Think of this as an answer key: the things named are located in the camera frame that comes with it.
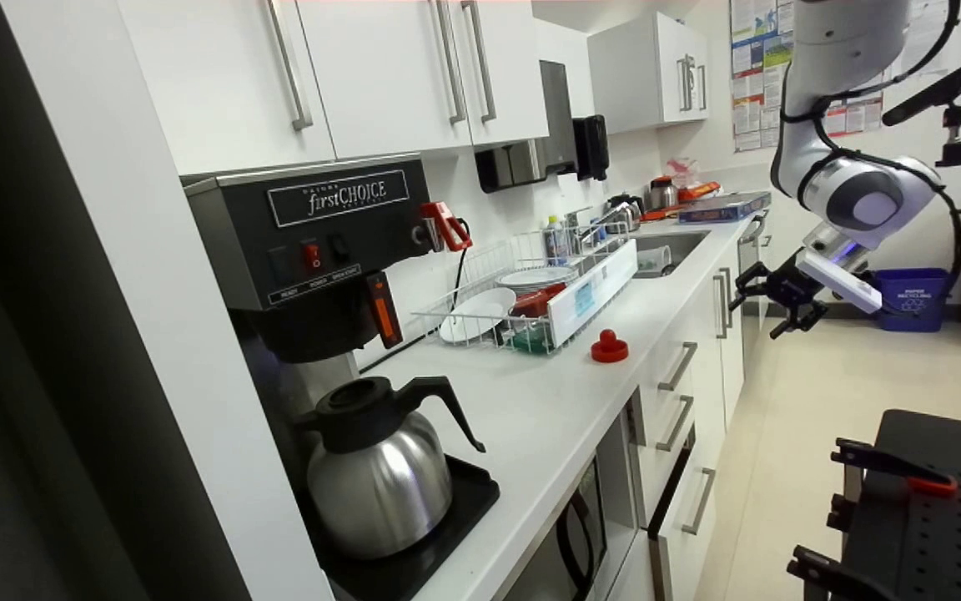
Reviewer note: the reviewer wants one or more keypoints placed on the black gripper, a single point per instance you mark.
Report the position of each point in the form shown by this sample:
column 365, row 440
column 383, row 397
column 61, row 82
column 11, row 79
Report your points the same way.
column 802, row 294

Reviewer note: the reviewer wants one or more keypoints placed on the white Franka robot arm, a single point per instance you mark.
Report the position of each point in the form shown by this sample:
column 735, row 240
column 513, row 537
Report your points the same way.
column 849, row 45

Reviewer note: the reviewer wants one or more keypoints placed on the white base cabinet door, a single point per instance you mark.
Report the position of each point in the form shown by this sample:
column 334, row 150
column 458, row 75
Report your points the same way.
column 735, row 368
column 753, row 239

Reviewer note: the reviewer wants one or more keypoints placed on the blue flat tray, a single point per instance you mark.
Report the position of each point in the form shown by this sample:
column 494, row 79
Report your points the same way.
column 724, row 208

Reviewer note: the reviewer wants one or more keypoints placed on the steel sink basin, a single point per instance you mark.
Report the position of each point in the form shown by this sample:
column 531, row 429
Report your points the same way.
column 664, row 256

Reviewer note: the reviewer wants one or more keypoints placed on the orange kitchen item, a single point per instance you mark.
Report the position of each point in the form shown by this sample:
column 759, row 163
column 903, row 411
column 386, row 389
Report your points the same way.
column 700, row 191

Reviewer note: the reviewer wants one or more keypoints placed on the blue recycling bin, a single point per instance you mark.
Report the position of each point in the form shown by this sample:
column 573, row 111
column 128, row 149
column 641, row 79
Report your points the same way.
column 916, row 301

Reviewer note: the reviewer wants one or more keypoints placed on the steel pot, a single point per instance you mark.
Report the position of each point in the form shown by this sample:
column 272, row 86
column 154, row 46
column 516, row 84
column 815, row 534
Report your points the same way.
column 662, row 194

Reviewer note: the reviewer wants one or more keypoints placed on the red round knob object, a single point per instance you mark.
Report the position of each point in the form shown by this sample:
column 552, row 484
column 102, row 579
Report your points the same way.
column 609, row 352

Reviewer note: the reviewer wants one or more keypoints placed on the black kettle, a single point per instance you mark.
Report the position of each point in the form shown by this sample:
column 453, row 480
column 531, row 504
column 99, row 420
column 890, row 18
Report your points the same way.
column 621, row 204

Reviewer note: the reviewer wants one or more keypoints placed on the white dish rack blue label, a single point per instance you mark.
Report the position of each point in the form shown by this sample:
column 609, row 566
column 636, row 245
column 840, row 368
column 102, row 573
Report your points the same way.
column 592, row 292

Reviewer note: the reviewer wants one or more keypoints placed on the chrome sink faucet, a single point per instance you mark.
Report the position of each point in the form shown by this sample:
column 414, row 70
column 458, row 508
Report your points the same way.
column 599, row 230

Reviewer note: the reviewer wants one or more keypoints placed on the small black clamp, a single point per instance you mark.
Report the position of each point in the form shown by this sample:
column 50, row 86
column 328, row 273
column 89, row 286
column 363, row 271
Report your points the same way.
column 841, row 516

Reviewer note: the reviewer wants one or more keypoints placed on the clear dish soap bottle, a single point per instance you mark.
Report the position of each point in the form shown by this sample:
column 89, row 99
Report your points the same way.
column 555, row 240

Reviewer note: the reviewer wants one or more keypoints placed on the red item in rack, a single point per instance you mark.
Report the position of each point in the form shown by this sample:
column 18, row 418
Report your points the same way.
column 535, row 301

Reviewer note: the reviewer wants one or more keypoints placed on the black soap dispenser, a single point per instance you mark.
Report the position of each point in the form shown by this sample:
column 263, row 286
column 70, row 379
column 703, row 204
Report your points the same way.
column 592, row 149

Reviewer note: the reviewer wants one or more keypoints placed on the white bowl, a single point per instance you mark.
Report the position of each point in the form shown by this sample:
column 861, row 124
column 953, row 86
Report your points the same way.
column 528, row 279

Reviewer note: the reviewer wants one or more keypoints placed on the green item in rack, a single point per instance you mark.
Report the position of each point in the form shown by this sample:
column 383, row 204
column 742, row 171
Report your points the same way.
column 528, row 339

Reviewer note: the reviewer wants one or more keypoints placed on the grey paper towel dispenser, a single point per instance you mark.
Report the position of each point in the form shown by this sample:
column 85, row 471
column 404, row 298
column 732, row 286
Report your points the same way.
column 552, row 111

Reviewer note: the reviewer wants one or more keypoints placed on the built-in microwave oven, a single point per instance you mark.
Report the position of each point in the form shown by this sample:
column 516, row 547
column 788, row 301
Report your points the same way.
column 585, row 534

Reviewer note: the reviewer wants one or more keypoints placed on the white plate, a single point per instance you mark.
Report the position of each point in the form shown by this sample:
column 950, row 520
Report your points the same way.
column 475, row 317

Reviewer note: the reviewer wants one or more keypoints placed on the black cart with red clips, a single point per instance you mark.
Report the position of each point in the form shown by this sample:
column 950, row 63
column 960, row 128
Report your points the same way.
column 950, row 546

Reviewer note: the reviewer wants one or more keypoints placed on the steel coffee carafe black lid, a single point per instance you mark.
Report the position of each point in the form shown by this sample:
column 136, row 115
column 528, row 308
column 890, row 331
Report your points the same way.
column 383, row 487

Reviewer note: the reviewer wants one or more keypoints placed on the black coffee maker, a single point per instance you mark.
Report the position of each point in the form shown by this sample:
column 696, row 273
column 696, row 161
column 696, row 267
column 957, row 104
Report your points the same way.
column 314, row 239

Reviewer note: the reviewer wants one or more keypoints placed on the white refrigerator with black sides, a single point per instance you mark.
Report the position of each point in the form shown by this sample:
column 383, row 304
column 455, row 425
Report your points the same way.
column 13, row 333

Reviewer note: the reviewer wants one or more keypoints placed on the colourful wall poster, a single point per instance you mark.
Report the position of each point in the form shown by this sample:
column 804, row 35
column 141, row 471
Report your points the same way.
column 753, row 67

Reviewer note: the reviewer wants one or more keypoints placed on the white wall cabinet two doors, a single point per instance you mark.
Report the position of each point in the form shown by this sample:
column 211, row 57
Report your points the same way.
column 631, row 70

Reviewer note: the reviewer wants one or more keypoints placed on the white wall cabinet door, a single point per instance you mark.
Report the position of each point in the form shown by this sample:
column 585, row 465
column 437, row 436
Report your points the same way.
column 200, row 79
column 376, row 67
column 517, row 67

